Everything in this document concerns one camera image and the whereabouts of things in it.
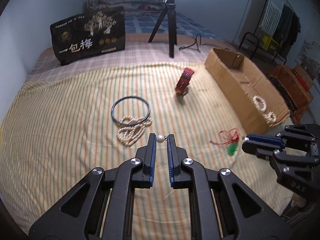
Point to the wall landscape painting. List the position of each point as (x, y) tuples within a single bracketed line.
[(309, 52)]

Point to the open cardboard box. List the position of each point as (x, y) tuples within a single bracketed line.
[(241, 80)]

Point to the red cord green pendant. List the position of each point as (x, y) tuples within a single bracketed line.
[(229, 139)]

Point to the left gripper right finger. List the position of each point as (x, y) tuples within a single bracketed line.
[(221, 205)]

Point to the black tripod stand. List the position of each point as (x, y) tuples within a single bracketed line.
[(169, 11)]

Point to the thin dark bangle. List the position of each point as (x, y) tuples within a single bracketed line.
[(130, 110)]

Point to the single pearl earring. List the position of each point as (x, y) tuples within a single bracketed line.
[(160, 139)]

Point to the red strap wristwatch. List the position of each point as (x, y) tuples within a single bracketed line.
[(181, 88)]

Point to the white striped hanging towel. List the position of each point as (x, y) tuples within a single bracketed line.
[(271, 16)]

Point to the yellow black box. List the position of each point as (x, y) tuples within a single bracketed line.
[(269, 44)]

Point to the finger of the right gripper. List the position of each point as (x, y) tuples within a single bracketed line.
[(261, 146)]

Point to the dark hanging clothes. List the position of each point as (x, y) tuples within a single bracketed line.
[(287, 31)]

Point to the yellow striped blanket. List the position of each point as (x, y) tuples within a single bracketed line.
[(56, 132)]

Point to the black printed snack bag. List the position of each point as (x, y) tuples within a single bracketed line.
[(89, 34)]

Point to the black clothes rack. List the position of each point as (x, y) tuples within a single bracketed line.
[(255, 38)]

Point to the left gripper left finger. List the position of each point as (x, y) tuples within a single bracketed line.
[(100, 205)]

